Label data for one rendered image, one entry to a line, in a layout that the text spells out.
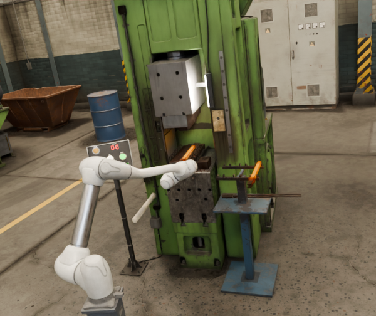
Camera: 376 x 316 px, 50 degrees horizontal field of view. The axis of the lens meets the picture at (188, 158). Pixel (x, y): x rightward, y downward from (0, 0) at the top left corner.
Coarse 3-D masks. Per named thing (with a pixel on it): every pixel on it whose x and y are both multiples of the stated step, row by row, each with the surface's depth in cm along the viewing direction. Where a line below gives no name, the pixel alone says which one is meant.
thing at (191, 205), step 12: (204, 156) 348; (216, 168) 335; (204, 180) 316; (216, 180) 333; (168, 192) 329; (180, 192) 326; (192, 192) 323; (204, 192) 320; (216, 192) 332; (180, 204) 330; (192, 204) 327; (204, 204) 324; (180, 216) 336; (192, 216) 331; (204, 216) 330; (216, 216) 329
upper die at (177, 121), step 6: (198, 108) 341; (192, 114) 324; (198, 114) 340; (162, 120) 314; (168, 120) 313; (174, 120) 311; (180, 120) 310; (186, 120) 309; (192, 120) 323; (168, 126) 315; (174, 126) 313; (180, 126) 312; (186, 126) 311
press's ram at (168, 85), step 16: (160, 64) 298; (176, 64) 295; (192, 64) 310; (160, 80) 303; (176, 80) 299; (192, 80) 309; (160, 96) 307; (176, 96) 304; (192, 96) 308; (160, 112) 312; (176, 112) 309; (192, 112) 306
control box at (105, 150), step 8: (104, 144) 323; (112, 144) 323; (120, 144) 324; (128, 144) 324; (88, 152) 320; (104, 152) 321; (112, 152) 322; (120, 152) 322; (128, 152) 323; (120, 160) 321; (128, 160) 322
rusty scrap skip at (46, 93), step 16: (16, 96) 999; (32, 96) 1010; (48, 96) 851; (64, 96) 900; (16, 112) 922; (32, 112) 901; (48, 112) 881; (64, 112) 926; (16, 128) 954; (32, 128) 937; (48, 128) 914
